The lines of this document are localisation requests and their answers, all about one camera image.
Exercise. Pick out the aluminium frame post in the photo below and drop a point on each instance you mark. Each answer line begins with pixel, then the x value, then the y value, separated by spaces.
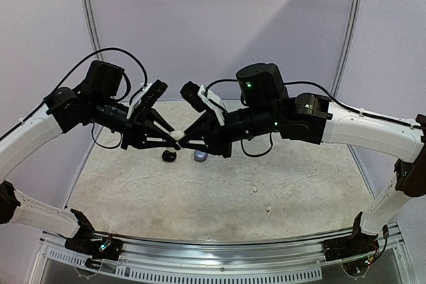
pixel 347 40
pixel 91 24

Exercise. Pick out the purple earbud charging case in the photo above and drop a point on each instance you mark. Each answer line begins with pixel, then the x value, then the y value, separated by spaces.
pixel 200 156

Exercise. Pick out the white earbud charging case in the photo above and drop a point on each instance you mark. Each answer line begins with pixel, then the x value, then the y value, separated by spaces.
pixel 177 134

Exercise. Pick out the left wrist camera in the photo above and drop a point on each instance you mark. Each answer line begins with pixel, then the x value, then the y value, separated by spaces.
pixel 145 98

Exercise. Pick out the left aluminium frame post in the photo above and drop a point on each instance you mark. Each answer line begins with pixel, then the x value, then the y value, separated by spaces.
pixel 91 24

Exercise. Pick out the black earbud charging case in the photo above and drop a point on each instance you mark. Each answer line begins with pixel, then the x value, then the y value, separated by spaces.
pixel 168 156

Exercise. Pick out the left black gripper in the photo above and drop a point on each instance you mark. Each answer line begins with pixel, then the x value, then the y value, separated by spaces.
pixel 139 132

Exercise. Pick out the right aluminium frame post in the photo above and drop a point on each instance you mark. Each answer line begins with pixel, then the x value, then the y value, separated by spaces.
pixel 347 40

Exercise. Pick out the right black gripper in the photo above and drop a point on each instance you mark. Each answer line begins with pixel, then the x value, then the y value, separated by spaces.
pixel 219 134

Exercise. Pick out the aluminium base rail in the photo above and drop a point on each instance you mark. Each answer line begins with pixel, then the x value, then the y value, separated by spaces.
pixel 294 260

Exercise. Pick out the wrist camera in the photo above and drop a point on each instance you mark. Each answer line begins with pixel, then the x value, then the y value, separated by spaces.
pixel 145 98
pixel 202 99

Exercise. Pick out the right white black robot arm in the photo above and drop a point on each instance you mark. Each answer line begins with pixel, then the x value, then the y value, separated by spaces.
pixel 315 118

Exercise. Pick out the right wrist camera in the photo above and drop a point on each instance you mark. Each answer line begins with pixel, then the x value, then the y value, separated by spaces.
pixel 202 99

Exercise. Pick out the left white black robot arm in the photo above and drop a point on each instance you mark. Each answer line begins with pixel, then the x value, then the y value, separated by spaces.
pixel 91 102

